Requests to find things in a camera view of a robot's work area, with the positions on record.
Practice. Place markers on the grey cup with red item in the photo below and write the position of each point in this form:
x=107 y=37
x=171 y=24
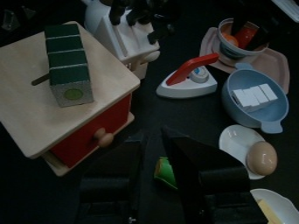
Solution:
x=234 y=52

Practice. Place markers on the yellow toy cheese piece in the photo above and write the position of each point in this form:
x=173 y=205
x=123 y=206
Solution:
x=269 y=211

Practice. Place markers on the wooden box with red drawer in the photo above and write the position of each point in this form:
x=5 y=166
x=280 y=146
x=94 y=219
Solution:
x=23 y=116

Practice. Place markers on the green yellow toy vegetable piece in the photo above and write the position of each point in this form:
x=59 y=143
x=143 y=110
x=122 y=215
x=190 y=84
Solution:
x=166 y=173

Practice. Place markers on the round white plate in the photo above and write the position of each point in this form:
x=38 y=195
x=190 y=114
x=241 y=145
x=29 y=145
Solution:
x=234 y=140

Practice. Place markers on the orange toy carrot cone piece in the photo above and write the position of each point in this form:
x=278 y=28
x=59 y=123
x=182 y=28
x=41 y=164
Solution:
x=230 y=40

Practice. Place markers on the white scalloped dish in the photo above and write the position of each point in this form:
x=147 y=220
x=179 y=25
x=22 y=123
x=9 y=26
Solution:
x=285 y=204

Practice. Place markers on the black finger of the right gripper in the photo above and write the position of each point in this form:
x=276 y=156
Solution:
x=239 y=24
x=263 y=36

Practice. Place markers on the white flat tray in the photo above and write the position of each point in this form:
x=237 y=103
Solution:
x=290 y=8

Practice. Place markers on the beige toy egg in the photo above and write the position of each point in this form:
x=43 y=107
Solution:
x=262 y=159

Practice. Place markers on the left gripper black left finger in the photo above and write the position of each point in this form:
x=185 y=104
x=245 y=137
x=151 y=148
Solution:
x=117 y=175

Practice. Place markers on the white rectangular block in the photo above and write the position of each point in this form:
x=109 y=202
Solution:
x=251 y=95
x=269 y=90
x=259 y=93
x=241 y=98

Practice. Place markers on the dark brown wooden stick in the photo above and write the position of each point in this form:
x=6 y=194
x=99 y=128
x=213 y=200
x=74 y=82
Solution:
x=41 y=79

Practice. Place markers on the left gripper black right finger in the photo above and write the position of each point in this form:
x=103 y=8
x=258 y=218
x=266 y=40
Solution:
x=206 y=163

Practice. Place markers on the pink plastic tray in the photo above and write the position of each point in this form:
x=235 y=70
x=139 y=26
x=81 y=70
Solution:
x=273 y=64

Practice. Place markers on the white toy knife block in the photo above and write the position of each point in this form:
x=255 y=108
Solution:
x=117 y=39

